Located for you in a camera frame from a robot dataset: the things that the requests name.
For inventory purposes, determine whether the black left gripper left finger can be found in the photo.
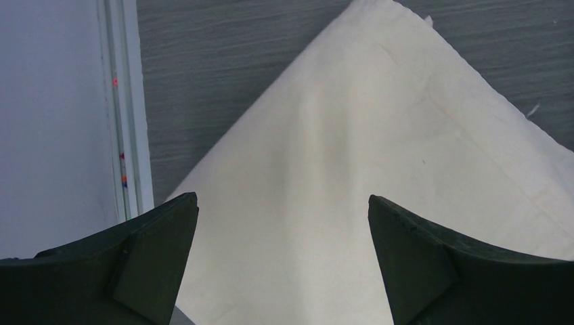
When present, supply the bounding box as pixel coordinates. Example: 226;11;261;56
1;192;199;324

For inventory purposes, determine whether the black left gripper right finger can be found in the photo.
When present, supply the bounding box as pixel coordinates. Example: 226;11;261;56
368;195;573;324

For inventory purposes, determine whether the cream cloth wrap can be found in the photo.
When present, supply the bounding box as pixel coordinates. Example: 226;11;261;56
176;1;573;324

